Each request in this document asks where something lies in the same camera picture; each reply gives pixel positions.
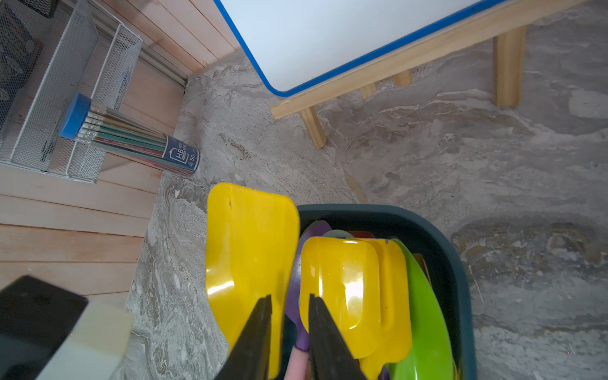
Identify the dark teal storage box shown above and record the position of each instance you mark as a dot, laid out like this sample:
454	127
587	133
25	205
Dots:
419	236

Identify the white board blue frame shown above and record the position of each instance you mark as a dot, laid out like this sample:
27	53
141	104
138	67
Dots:
295	45

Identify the green trowel yellow handle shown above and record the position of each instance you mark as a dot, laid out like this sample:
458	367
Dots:
431	355

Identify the white wire shelf rack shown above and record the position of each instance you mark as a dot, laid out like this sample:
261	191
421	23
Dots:
50	52

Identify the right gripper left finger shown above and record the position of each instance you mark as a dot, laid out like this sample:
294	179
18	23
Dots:
249	359

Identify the yellow scoop orange handle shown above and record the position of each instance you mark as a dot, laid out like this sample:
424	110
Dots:
252	238

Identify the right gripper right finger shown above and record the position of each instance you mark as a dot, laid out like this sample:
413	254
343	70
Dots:
330	356

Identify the yellow shovel blue tip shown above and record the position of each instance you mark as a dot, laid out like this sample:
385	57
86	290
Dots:
396	335

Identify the small wooden easel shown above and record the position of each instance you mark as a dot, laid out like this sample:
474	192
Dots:
495	21

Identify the purple shovel pink handle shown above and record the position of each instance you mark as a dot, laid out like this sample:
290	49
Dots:
299	357

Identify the light blue small shovel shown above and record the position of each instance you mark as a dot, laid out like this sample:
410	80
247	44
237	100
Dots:
338	234

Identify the yellow shovel orange handle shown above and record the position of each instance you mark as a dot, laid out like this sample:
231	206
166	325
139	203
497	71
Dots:
345	274

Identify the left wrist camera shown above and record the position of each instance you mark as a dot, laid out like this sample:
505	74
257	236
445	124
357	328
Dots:
51	333

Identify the blue lid pencil tube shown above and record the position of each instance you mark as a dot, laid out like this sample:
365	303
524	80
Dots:
87	121

